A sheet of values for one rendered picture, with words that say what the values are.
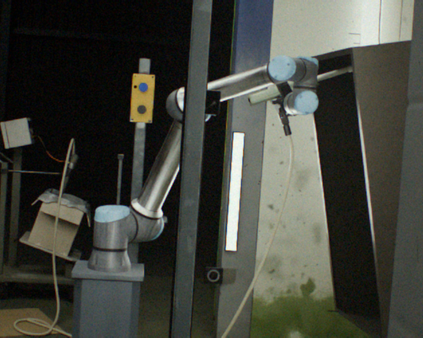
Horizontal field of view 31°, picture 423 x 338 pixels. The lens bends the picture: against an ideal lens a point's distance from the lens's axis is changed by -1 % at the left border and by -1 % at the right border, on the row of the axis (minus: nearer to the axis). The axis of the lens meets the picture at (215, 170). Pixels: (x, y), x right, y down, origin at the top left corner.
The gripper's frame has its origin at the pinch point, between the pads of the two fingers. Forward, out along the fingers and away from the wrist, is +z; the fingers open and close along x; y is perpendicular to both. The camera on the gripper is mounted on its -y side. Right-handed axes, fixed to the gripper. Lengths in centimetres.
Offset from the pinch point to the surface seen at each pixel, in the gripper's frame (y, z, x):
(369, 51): -8.6, -37.7, 29.8
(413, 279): 18, -200, -47
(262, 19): -35, 78, 29
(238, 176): 39, 75, -11
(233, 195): 47, 75, -16
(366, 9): -23, 64, 81
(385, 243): 64, -39, 13
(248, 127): 16, 77, 4
